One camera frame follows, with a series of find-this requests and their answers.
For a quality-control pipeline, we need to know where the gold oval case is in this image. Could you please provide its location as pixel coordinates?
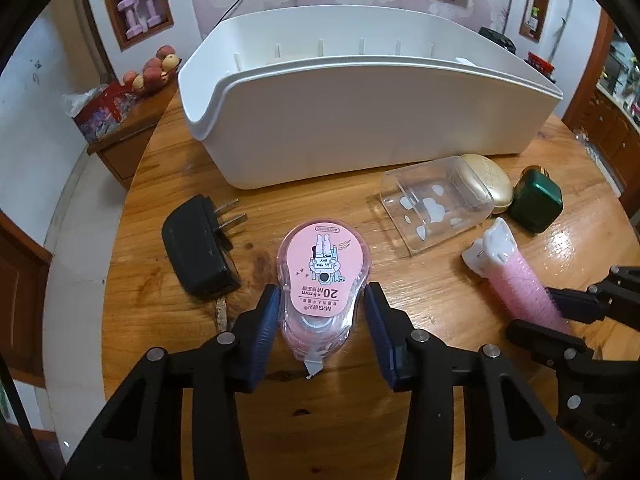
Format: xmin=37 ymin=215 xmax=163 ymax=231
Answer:
xmin=459 ymin=153 xmax=515 ymax=214

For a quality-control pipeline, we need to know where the wooden framed wall niche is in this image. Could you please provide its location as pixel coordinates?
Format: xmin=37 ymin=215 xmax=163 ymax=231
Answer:
xmin=102 ymin=0 xmax=175 ymax=52
xmin=518 ymin=0 xmax=552 ymax=44

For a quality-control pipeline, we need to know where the white plastic bag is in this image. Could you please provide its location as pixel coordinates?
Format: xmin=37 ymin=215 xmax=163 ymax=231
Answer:
xmin=61 ymin=87 xmax=108 ymax=117

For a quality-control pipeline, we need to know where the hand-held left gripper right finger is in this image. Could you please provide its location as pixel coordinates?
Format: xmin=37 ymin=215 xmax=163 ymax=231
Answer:
xmin=364 ymin=281 xmax=586 ymax=480

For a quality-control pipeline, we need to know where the clear plastic box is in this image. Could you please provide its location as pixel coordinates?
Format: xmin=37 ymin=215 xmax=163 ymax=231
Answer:
xmin=368 ymin=156 xmax=496 ymax=259

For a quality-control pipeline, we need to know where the black speaker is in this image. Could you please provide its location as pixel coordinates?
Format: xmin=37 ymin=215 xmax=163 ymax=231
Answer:
xmin=479 ymin=26 xmax=517 ymax=53

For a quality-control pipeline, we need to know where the dark jar with red lid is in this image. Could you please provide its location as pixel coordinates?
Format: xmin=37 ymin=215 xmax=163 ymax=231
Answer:
xmin=527 ymin=51 xmax=557 ymax=81

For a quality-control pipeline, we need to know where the pink correction tape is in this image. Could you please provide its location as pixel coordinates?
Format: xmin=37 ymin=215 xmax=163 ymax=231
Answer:
xmin=277 ymin=220 xmax=373 ymax=380

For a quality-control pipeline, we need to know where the pile of peaches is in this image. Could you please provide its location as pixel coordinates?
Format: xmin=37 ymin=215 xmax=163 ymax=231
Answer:
xmin=122 ymin=45 xmax=182 ymax=95

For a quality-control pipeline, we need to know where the wooden television cabinet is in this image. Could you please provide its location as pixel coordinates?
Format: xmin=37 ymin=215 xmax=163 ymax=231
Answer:
xmin=87 ymin=80 xmax=181 ymax=190

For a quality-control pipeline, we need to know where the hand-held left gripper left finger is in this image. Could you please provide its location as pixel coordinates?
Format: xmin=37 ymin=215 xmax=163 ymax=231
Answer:
xmin=60 ymin=284 xmax=282 ymax=480

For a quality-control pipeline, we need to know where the green square box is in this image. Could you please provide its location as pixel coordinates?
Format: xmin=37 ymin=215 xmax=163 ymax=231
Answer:
xmin=509 ymin=165 xmax=564 ymax=234

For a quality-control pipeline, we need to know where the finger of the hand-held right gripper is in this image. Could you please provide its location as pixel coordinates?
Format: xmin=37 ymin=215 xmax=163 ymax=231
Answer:
xmin=506 ymin=319 xmax=608 ymax=376
xmin=545 ymin=264 xmax=640 ymax=325

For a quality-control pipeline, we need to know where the black power adapter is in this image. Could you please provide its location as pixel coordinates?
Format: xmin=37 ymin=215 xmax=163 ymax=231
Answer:
xmin=161 ymin=194 xmax=248 ymax=302

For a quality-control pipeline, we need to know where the wooden side cabinet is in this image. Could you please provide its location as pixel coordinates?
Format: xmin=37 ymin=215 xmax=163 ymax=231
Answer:
xmin=592 ymin=87 xmax=640 ymax=191

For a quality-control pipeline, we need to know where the white plastic storage bin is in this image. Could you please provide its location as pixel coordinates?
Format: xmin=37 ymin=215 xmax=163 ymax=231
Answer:
xmin=177 ymin=4 xmax=566 ymax=191

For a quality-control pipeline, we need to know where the wooden door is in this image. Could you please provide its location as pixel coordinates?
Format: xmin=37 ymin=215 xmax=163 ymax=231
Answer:
xmin=0 ymin=210 xmax=53 ymax=381

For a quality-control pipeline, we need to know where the red gift bag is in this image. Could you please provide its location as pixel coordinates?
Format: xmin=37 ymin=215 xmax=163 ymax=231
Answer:
xmin=72 ymin=80 xmax=138 ymax=143

